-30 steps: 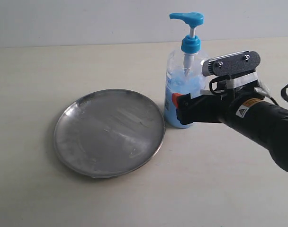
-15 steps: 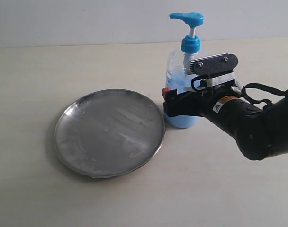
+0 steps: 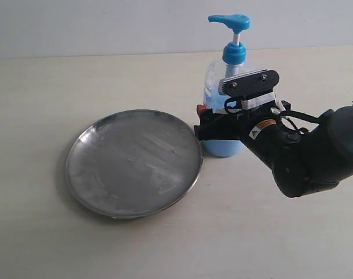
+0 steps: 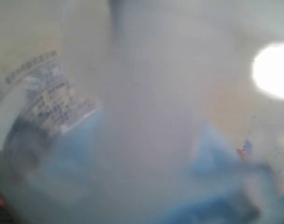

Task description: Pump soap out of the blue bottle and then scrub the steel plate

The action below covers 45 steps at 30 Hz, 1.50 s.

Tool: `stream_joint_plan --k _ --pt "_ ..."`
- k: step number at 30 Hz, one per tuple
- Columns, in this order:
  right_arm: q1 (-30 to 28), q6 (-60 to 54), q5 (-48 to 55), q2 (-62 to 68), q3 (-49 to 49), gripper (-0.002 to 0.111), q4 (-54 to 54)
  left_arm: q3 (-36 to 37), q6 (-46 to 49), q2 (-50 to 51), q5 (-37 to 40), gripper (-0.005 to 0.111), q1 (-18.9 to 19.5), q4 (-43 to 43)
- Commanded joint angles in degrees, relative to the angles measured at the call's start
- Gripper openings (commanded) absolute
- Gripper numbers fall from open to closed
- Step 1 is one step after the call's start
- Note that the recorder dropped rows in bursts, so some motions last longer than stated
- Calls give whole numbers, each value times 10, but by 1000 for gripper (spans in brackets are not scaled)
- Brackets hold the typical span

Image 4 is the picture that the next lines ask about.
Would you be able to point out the blue soap pump bottle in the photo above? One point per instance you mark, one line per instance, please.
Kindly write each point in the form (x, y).
(105, 112)

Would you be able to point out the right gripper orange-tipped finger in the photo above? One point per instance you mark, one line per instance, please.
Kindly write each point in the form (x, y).
(5, 216)

